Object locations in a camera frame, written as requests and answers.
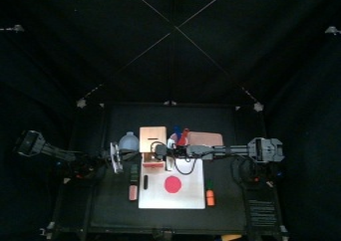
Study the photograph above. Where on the green striped toy block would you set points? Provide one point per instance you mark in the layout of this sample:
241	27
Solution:
135	173

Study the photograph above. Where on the flat red dough disc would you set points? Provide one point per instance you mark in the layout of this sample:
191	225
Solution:
173	184

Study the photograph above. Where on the light wooden drawer box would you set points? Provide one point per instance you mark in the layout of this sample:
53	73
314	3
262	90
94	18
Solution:
153	133

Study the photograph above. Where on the wooden drawer with red front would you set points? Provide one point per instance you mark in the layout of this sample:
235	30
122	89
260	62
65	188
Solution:
153	166

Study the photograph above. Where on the short black stick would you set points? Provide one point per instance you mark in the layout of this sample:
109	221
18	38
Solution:
147	182

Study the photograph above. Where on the pinkish brown tray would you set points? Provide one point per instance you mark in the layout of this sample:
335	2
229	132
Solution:
207	138

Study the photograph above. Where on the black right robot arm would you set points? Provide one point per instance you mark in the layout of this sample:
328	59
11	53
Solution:
231	149

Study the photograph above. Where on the red plastic utensil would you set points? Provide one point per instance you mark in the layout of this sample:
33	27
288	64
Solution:
184	137

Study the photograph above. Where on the white cutting board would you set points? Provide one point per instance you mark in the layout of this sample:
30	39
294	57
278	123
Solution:
187	198

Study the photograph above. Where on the orange toy carrot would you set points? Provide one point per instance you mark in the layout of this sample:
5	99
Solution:
211	197

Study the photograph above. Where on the blue plastic utensil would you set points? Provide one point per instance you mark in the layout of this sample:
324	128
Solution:
177	130

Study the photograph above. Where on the yellow rounded item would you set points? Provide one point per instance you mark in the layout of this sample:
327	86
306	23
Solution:
231	237

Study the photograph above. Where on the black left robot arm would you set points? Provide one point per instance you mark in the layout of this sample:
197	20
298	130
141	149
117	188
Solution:
49	149

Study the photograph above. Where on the silver frame clamp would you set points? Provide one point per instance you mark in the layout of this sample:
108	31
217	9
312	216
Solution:
332	30
169	103
17	28
81	102
259	106

